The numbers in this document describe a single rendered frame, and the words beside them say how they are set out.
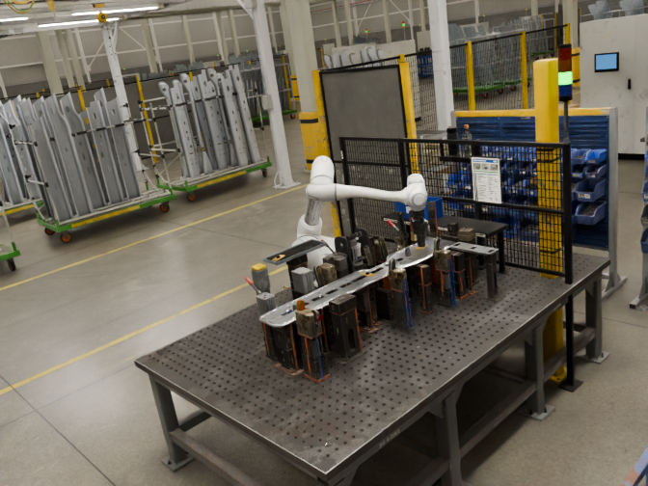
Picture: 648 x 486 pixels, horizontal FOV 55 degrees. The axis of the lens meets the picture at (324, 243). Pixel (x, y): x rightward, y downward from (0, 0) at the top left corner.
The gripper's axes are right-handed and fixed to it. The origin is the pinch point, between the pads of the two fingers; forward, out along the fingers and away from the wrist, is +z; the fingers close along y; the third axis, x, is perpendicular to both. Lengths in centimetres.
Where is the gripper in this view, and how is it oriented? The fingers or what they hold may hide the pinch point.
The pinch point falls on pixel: (420, 241)
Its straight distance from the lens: 377.7
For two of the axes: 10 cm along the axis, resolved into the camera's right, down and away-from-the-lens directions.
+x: 7.5, -3.0, 5.9
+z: 1.4, 9.4, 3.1
